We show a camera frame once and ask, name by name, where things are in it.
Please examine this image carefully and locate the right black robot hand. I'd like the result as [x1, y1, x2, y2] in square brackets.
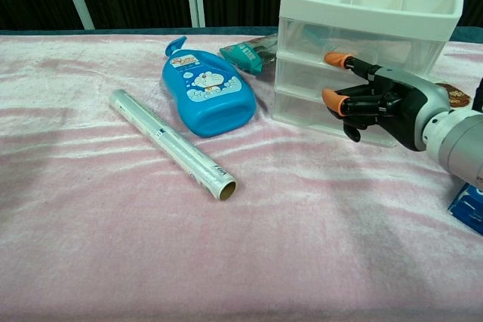
[321, 52, 451, 152]

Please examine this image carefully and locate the white compartment organizer tray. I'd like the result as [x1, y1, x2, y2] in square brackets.
[271, 0, 463, 149]

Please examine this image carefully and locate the pink velvet cloth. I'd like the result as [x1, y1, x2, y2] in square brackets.
[0, 33, 483, 322]

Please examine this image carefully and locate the silver cling film roll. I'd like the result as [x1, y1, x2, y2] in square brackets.
[109, 89, 238, 201]

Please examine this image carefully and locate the long baking paper box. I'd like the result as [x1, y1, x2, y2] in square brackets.
[433, 82, 473, 108]

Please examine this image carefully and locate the teal snack packet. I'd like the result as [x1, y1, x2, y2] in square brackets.
[219, 33, 281, 75]

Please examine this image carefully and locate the clear plastic drawer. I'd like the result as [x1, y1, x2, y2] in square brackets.
[272, 90, 397, 149]
[275, 51, 378, 94]
[278, 18, 447, 75]

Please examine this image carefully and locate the blue cartoon pump bottle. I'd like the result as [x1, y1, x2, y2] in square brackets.
[162, 35, 258, 139]

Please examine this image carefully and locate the blue Oreo cookie packet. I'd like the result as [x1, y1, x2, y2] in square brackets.
[447, 182, 483, 236]

